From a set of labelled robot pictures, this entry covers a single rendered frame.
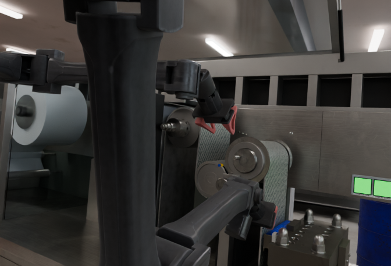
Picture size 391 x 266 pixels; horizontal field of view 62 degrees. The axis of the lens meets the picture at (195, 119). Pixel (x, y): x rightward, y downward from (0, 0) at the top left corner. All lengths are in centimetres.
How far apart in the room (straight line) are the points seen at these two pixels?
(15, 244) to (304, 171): 106
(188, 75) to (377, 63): 78
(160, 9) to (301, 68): 111
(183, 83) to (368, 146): 77
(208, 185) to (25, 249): 64
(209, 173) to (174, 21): 84
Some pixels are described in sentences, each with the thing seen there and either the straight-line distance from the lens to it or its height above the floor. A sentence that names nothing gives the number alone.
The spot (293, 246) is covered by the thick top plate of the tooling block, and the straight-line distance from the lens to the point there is 101.
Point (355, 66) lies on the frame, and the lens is 131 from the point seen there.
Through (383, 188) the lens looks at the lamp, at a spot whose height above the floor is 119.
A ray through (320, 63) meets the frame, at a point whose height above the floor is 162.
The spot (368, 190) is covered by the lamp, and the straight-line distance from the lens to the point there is 127.
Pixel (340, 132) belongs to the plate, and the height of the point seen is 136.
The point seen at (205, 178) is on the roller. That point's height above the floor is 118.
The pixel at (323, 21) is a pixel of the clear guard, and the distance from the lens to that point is 130.
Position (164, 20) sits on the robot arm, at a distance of 27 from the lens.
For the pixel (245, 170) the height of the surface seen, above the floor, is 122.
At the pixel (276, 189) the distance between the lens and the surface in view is 113.
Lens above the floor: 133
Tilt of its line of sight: 2 degrees up
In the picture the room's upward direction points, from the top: 4 degrees clockwise
